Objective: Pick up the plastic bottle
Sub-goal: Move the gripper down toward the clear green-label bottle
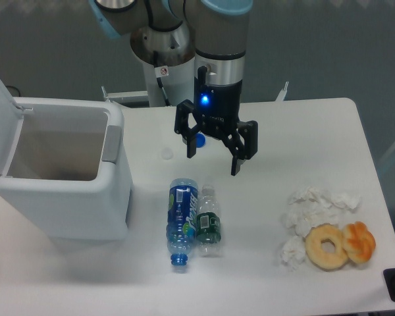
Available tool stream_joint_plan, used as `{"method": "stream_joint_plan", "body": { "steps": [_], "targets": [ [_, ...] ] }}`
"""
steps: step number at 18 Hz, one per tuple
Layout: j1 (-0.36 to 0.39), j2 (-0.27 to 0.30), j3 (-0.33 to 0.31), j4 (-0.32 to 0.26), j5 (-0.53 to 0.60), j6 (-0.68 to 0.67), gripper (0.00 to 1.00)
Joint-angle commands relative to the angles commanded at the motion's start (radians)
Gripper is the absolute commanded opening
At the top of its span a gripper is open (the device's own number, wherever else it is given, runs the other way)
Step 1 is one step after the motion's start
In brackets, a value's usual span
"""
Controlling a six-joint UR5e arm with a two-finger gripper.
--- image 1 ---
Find white bottle cap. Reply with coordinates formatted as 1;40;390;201
161;147;174;161

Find orange glazed bread roll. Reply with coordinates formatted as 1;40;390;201
342;221;376;264

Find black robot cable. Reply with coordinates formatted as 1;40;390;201
153;51;172;107

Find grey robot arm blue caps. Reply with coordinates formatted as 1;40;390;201
90;1;258;174

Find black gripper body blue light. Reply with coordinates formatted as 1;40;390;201
194;66;242;140

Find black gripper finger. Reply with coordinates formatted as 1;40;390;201
221;120;258;176
174;100;199;158

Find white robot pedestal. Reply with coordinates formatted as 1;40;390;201
129;20;196;107

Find blue plastic bottle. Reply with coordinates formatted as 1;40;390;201
166;178;198;273

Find crumpled white tissue pile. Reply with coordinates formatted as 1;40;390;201
283;186;362;238

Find small crumpled white tissue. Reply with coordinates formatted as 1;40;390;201
280;236;306;271

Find ring doughnut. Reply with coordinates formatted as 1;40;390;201
305;224;348;270

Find white bin lid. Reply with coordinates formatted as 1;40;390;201
0;80;24;176

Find white open trash bin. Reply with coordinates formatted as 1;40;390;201
0;98;132;240

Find blue bottle cap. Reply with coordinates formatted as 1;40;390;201
196;133;206;148

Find clear bottle green label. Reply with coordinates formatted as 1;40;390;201
196;184;222;257

